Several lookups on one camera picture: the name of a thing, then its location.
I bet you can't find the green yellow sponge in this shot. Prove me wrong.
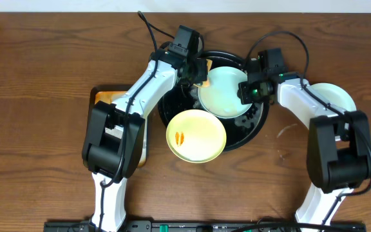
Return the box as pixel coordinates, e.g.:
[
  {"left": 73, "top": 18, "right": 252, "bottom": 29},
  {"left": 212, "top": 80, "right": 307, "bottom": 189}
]
[{"left": 193, "top": 59, "right": 213, "bottom": 88}]

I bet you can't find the light blue plate top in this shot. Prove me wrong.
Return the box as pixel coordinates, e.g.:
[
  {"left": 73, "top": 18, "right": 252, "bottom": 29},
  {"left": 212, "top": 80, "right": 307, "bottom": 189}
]
[{"left": 198, "top": 66, "right": 252, "bottom": 119}]

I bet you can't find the light blue plate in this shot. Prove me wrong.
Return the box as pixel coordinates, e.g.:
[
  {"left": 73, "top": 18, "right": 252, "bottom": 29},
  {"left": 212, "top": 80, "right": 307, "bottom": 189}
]
[
  {"left": 311, "top": 83, "right": 357, "bottom": 111},
  {"left": 198, "top": 66, "right": 252, "bottom": 119}
]

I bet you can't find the yellow plate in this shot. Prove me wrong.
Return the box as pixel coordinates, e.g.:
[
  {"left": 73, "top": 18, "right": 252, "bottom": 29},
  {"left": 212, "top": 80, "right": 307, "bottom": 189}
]
[{"left": 166, "top": 110, "right": 227, "bottom": 163}]

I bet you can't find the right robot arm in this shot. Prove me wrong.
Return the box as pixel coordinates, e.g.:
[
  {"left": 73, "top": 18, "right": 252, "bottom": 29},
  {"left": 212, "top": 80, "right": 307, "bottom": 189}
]
[{"left": 238, "top": 54, "right": 371, "bottom": 231}]

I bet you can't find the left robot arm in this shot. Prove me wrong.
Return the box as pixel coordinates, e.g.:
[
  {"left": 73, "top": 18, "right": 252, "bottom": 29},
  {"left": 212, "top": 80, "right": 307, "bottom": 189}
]
[{"left": 82, "top": 49, "right": 208, "bottom": 231}]

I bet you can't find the black round tray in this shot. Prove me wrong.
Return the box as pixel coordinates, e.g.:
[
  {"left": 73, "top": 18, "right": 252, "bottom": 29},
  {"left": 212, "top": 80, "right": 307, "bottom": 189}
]
[{"left": 158, "top": 50, "right": 269, "bottom": 151}]

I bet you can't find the black rectangular soapy tray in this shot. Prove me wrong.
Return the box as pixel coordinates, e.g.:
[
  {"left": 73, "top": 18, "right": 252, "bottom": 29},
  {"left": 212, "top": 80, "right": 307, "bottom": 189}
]
[{"left": 87, "top": 84, "right": 149, "bottom": 168}]

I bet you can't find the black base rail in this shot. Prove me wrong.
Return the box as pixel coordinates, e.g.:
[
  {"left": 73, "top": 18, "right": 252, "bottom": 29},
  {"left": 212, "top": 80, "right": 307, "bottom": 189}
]
[{"left": 43, "top": 219, "right": 366, "bottom": 232}]

